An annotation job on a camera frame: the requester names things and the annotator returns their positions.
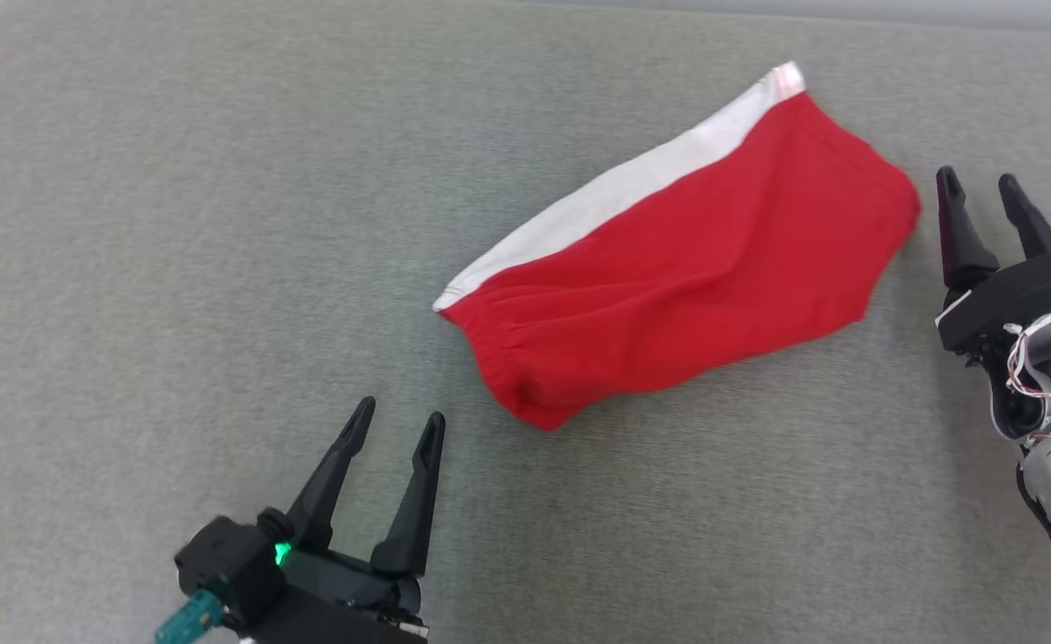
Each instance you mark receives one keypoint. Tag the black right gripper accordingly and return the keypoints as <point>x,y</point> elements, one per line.
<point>1026,291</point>

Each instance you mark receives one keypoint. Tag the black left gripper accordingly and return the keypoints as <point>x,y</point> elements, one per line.
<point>337,601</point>

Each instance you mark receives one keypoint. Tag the red shorts with white stripe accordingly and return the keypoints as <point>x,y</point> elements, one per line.
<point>686,277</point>

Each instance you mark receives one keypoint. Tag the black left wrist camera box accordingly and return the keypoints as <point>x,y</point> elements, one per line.
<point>225,565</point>

